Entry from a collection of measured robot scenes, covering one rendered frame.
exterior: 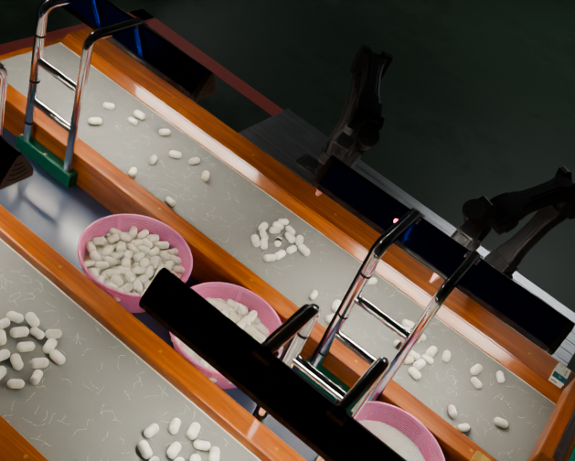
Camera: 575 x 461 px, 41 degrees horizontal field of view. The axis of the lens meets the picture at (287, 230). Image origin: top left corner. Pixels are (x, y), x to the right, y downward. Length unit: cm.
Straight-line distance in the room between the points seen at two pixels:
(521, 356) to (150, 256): 96
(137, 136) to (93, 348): 75
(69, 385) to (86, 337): 12
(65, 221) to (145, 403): 59
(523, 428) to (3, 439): 115
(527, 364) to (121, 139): 123
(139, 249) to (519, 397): 99
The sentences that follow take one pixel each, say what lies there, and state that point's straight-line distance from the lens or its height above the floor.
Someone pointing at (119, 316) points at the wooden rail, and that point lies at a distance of 167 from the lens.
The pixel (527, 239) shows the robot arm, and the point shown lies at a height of 91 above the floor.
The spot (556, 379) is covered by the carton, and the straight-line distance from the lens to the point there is 204.
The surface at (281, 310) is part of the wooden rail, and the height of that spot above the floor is 77.
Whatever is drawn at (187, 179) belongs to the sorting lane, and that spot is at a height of 74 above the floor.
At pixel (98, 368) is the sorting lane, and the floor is 74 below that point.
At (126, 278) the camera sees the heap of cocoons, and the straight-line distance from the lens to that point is 179.
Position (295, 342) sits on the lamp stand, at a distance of 141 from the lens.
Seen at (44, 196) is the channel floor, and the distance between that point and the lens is 204.
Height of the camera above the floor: 203
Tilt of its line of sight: 39 degrees down
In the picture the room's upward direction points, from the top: 24 degrees clockwise
